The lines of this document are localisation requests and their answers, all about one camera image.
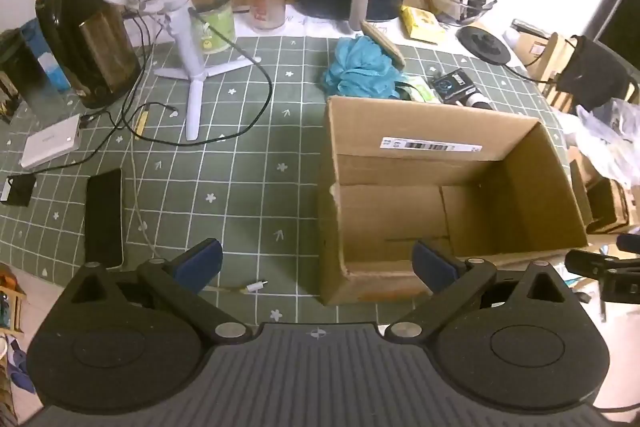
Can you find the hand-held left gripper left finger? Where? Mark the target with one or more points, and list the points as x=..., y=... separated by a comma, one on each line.
x=200, y=264

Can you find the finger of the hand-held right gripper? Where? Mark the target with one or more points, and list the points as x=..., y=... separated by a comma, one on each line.
x=585, y=262
x=630, y=243

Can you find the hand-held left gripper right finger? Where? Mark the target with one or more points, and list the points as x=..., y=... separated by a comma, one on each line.
x=432, y=264

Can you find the green wet wipes pack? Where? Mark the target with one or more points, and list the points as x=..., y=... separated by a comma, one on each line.
x=425, y=93

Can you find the blue bath pouf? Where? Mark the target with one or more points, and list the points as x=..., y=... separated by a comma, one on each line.
x=362, y=67

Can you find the small cardboard box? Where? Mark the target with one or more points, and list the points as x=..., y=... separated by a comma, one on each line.
x=600, y=202

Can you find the clear plastic bag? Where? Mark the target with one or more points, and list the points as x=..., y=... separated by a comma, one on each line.
x=610, y=142

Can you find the black smartphone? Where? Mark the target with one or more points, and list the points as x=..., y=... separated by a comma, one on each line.
x=104, y=217

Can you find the small yellow stick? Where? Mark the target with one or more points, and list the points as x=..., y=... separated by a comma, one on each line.
x=141, y=123

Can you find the black charger plug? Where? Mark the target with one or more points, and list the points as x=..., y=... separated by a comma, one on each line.
x=450, y=84

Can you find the wooden rack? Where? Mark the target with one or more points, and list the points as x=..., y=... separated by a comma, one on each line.
x=11, y=302

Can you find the white power bank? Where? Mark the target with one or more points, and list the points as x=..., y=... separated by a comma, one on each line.
x=50, y=142

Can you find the small black adapter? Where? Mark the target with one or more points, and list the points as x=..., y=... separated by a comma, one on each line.
x=17, y=191

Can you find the white phone gimbal tripod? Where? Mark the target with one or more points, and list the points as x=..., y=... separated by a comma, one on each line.
x=192, y=52

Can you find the black kettle base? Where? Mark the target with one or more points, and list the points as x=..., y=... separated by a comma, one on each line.
x=484, y=46

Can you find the wooden brush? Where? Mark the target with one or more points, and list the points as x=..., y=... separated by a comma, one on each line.
x=382, y=44

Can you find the labelled cardboard parcel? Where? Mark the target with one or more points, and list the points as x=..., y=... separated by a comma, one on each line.
x=525, y=42

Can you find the dark monitor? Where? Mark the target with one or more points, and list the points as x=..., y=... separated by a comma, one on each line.
x=617, y=7

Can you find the green label jar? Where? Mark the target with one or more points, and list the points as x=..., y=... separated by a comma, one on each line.
x=217, y=27

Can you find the yellow wet wipes pack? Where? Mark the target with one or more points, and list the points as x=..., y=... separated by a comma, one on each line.
x=422, y=24

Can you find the black electric kettle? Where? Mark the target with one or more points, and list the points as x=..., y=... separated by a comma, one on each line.
x=95, y=47

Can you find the blue carton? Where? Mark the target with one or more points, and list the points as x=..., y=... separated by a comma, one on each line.
x=47, y=57

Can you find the dark container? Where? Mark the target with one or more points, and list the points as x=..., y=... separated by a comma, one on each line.
x=17, y=72

